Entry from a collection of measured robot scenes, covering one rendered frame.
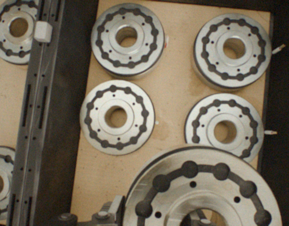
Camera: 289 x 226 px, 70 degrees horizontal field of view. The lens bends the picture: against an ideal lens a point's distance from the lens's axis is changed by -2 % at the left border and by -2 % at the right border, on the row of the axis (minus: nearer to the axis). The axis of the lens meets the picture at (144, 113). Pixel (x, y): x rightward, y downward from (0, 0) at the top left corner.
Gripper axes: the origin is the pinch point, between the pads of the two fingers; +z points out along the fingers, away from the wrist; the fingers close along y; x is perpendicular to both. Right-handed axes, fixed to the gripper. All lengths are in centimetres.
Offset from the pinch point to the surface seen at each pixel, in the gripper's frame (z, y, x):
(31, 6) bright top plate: 13.8, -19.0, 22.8
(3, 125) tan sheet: 17.1, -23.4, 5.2
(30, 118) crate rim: 6.8, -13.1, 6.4
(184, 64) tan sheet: 16.3, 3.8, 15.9
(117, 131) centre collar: 13.0, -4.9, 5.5
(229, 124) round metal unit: 14.8, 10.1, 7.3
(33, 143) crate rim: 6.9, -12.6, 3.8
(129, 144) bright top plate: 13.7, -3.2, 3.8
